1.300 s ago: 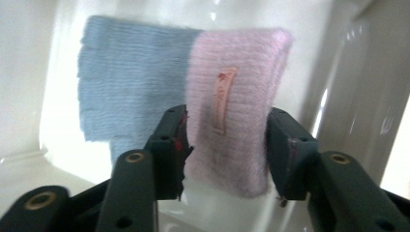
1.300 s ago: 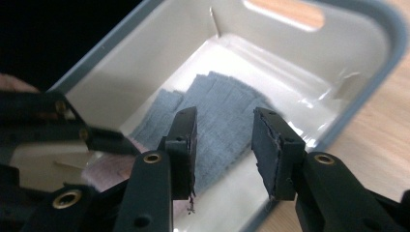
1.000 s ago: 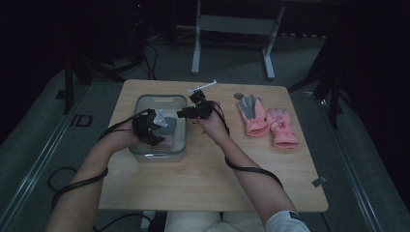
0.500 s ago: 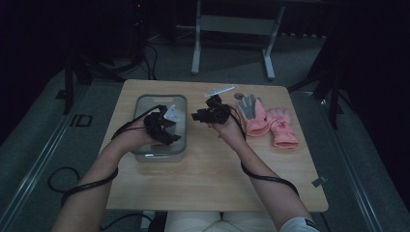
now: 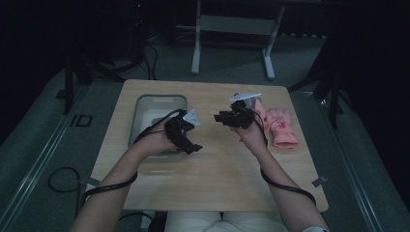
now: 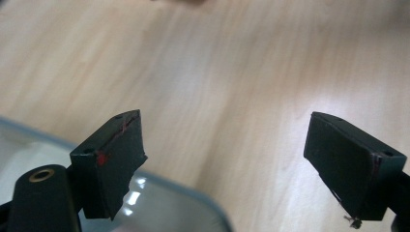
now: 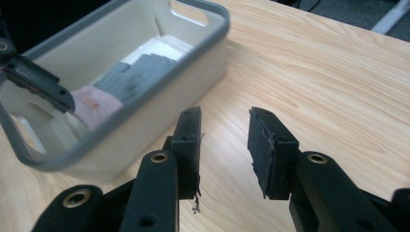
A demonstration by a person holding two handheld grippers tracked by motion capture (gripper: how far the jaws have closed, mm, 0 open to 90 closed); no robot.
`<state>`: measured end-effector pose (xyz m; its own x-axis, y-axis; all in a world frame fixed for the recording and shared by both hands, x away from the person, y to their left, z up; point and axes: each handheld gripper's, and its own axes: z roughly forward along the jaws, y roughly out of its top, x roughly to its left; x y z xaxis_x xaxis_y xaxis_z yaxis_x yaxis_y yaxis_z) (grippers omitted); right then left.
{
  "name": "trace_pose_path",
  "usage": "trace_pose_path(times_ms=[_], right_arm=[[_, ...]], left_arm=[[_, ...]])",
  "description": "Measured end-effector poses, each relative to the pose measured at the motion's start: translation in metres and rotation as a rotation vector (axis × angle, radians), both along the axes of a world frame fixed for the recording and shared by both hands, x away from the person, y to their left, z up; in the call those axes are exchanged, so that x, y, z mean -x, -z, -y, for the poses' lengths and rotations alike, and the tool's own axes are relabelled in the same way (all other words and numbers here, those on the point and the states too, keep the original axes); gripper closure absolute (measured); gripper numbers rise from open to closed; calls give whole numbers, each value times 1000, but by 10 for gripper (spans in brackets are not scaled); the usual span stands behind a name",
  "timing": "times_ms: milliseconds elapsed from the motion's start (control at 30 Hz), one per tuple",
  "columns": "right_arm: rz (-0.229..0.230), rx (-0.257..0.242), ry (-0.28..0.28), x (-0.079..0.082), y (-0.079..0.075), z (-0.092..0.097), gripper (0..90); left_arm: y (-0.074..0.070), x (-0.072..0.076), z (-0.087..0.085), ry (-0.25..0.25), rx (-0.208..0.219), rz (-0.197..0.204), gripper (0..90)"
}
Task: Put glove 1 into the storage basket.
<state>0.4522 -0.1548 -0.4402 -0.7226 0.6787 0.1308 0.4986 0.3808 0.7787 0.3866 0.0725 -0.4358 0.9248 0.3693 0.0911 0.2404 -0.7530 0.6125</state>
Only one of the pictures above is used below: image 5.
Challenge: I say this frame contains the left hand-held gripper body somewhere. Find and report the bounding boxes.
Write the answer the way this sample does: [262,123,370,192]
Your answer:
[164,108,201,148]

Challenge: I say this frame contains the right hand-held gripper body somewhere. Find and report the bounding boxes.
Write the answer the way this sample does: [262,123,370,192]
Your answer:
[229,92,263,130]

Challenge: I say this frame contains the grey plastic bin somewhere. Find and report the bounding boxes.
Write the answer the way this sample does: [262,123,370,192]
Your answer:
[128,94,189,163]

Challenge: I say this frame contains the pink glove with print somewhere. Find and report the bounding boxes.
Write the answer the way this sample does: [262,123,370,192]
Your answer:
[264,107,300,150]

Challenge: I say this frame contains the person's right hand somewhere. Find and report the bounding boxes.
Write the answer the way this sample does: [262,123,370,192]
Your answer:
[230,121,269,157]

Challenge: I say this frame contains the person's left hand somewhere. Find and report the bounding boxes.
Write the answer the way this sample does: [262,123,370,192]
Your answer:
[134,118,179,159]

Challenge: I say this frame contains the person's legs in light trousers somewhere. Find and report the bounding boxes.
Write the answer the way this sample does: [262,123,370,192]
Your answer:
[164,211,289,232]

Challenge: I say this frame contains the white table leg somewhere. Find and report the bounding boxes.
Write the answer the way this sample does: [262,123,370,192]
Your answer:
[140,211,157,230]

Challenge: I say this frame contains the black tripod stand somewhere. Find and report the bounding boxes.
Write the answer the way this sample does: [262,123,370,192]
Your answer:
[56,54,127,115]
[288,32,356,130]

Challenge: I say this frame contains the grey table edge clamp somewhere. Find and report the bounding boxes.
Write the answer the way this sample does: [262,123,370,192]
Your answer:
[311,175,329,188]
[78,176,101,188]

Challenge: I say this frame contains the black background cables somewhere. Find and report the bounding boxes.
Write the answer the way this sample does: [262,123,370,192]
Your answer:
[141,42,160,81]

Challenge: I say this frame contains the black cable under table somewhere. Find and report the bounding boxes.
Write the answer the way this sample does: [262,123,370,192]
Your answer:
[119,211,156,223]

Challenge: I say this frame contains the left hand-held gripper cable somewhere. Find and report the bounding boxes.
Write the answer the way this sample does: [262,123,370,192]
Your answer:
[78,108,185,211]

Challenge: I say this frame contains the white desk frame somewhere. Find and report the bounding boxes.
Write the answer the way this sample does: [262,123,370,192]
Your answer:
[175,0,286,81]

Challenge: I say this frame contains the black floor cable loop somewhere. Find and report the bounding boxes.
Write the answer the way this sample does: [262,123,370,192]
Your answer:
[47,166,81,232]

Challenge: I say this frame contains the metal floor rail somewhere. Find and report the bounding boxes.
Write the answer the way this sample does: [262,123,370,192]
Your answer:
[291,91,385,232]
[0,86,91,232]

